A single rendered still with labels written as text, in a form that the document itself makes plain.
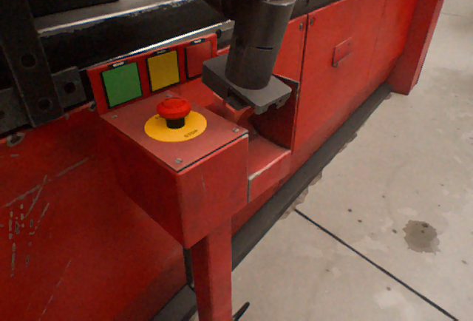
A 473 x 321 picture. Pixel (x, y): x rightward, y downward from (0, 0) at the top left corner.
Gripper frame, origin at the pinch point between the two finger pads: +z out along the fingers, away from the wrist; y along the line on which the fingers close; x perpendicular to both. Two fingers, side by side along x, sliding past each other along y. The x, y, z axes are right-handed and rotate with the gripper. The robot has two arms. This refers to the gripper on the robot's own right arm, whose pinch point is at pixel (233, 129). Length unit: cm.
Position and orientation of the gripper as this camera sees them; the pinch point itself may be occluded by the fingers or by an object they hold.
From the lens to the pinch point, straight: 48.1
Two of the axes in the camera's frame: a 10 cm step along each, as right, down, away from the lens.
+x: -6.9, 4.0, -6.0
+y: -6.9, -6.0, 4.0
